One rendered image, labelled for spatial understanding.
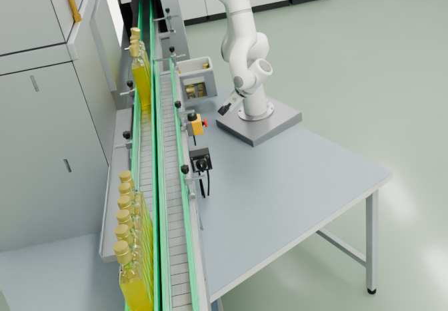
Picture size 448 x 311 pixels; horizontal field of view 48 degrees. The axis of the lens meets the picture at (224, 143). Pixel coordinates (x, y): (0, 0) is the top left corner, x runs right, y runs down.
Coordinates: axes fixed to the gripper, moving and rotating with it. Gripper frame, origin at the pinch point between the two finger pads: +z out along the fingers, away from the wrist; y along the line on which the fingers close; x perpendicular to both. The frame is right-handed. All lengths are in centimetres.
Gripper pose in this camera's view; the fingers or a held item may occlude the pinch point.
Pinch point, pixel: (223, 110)
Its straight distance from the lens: 224.6
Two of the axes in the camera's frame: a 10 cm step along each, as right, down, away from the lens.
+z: -5.3, 5.2, 6.6
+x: -7.6, -6.5, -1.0
